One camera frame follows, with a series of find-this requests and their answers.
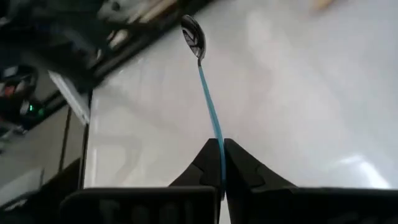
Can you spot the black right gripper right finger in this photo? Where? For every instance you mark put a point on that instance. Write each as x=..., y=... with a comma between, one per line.
x=280, y=207

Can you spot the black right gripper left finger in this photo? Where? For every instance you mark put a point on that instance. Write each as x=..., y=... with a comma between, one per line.
x=155, y=207

